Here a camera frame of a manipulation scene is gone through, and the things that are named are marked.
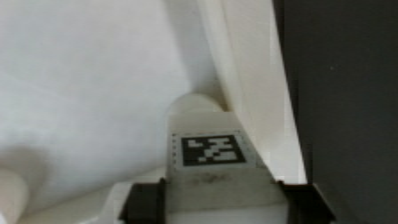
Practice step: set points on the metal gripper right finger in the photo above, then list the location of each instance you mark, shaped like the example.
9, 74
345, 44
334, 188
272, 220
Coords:
307, 208

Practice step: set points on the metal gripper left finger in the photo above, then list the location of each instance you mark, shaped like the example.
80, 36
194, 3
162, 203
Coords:
144, 205

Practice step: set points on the white table leg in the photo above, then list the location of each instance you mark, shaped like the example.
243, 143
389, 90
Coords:
222, 191

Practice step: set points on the white square table top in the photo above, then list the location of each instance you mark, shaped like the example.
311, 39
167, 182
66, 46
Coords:
101, 58

